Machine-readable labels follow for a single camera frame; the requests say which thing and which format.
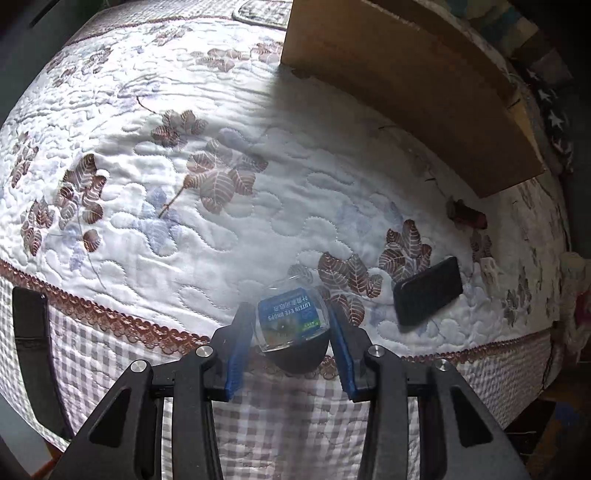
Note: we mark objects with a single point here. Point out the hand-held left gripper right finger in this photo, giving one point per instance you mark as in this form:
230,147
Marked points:
344,355

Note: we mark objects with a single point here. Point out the floral quilted bedspread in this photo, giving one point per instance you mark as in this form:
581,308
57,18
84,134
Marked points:
184,230

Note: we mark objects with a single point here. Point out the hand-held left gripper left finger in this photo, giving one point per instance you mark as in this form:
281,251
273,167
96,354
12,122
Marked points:
240,355

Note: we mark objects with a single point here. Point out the cardboard box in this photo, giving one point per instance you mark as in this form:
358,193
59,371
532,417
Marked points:
415,83

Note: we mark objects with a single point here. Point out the black smartphone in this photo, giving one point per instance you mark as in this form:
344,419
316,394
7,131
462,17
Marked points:
427,290

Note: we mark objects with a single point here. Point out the dark star print pillow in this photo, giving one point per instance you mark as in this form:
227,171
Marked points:
551,120

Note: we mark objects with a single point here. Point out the checkered quilted pad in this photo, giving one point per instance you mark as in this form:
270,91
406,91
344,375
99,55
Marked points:
263,14

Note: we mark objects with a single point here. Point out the clear eye drops pack blue label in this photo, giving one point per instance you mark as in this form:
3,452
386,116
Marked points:
288,318

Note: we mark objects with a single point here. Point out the white plastic bag pink contents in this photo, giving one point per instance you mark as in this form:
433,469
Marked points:
577,304

